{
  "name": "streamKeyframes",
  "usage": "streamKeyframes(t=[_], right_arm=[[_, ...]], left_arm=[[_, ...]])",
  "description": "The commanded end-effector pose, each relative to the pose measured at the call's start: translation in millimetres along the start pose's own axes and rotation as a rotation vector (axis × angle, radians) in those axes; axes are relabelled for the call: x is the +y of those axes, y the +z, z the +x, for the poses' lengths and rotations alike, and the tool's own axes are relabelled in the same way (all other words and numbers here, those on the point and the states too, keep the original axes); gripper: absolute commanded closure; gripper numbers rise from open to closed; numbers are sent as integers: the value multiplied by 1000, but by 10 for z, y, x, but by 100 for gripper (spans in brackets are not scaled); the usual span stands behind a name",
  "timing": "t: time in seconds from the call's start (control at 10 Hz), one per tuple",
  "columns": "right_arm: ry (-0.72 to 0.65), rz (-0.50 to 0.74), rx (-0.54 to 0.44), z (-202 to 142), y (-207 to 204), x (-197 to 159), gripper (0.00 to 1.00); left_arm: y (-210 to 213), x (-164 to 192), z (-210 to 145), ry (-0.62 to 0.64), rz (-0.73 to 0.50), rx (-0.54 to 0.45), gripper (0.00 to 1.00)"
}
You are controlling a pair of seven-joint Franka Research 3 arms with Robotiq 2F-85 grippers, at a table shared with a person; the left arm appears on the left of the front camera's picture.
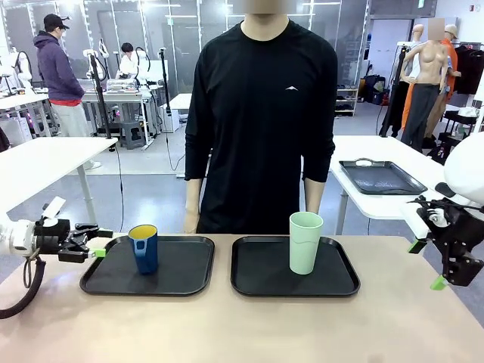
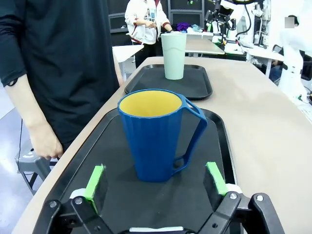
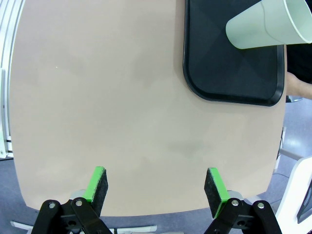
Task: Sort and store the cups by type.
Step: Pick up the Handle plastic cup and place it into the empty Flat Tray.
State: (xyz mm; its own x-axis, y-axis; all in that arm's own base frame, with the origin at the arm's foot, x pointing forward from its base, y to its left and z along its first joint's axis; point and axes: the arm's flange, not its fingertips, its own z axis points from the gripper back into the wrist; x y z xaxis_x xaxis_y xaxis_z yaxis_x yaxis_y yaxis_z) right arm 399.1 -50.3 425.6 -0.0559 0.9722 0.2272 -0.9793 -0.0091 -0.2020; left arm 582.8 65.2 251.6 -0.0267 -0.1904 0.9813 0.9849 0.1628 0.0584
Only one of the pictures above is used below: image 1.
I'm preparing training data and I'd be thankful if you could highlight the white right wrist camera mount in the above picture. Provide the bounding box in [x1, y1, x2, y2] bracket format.
[400, 202, 433, 243]

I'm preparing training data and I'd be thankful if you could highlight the grey plastic stool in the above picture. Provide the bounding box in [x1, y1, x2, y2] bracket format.
[119, 120, 148, 150]

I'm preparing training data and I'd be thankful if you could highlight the blue mug yellow inside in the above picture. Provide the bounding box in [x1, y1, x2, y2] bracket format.
[128, 225, 159, 275]

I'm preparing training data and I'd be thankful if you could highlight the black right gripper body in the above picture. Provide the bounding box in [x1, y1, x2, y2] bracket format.
[427, 206, 484, 262]

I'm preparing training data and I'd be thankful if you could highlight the man in purple hoodie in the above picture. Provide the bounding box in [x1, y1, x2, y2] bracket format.
[33, 14, 102, 170]

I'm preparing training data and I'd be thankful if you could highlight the person in black shirt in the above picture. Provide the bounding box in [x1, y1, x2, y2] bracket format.
[184, 18, 339, 234]

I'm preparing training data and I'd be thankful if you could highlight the black plastic serving tray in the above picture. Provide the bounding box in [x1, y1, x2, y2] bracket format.
[79, 234, 216, 297]
[230, 236, 361, 298]

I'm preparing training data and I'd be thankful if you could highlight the mannequin in orange clothes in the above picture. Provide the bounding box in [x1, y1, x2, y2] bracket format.
[401, 24, 463, 139]

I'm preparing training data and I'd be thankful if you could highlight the black wire cart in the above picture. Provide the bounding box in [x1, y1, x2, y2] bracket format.
[427, 107, 479, 163]

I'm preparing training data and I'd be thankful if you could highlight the thin black pole stand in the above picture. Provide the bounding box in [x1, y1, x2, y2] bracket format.
[158, 47, 173, 115]

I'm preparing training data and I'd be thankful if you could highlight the wooden shoe rack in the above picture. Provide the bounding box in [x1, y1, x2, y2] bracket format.
[334, 85, 359, 117]

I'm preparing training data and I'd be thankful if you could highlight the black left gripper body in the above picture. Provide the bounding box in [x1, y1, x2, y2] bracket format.
[34, 219, 90, 262]

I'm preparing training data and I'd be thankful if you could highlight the black tray with handles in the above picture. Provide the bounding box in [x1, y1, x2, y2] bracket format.
[338, 160, 429, 196]

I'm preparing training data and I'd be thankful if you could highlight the person's left forearm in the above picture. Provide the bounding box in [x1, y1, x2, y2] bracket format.
[304, 177, 326, 216]

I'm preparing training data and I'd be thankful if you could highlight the rack of black clothes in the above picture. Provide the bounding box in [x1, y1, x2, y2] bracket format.
[452, 43, 484, 95]

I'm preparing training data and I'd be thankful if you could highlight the clear plastic storage box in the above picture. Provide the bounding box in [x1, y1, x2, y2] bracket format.
[106, 78, 139, 94]

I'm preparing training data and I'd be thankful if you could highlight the light green tall tumbler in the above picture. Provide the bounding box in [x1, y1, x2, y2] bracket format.
[289, 211, 324, 275]

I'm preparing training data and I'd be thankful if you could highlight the mannequin with dark skirt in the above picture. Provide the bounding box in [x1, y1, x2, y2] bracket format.
[400, 18, 451, 152]

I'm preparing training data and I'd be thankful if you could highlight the white side table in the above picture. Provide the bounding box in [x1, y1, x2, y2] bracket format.
[0, 136, 119, 225]
[328, 135, 484, 236]

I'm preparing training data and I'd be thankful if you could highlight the person in white shirt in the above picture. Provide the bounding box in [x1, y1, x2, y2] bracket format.
[115, 42, 139, 80]

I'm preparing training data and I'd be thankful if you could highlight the person's right forearm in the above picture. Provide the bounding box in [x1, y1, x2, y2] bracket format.
[184, 177, 205, 224]

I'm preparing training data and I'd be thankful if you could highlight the mannequin with white top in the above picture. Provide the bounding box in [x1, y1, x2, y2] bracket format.
[400, 24, 427, 88]

